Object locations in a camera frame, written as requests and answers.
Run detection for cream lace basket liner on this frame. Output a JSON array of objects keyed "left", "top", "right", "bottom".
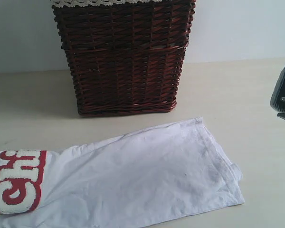
[{"left": 50, "top": 0, "right": 162, "bottom": 8}]

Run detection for white t-shirt with red print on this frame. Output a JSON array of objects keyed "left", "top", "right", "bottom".
[{"left": 0, "top": 118, "right": 245, "bottom": 228}]

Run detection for dark brown wicker basket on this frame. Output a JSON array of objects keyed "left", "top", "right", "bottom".
[{"left": 52, "top": 0, "right": 196, "bottom": 116}]

